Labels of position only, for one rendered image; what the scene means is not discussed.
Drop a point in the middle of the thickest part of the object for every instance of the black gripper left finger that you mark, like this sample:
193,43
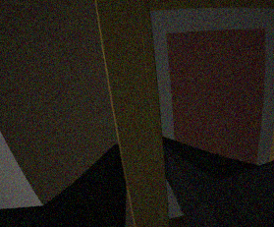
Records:
96,199

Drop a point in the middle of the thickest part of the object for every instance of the crooked picture frame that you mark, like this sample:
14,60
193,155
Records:
199,72

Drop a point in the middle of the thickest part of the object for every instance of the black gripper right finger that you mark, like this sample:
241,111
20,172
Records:
217,191

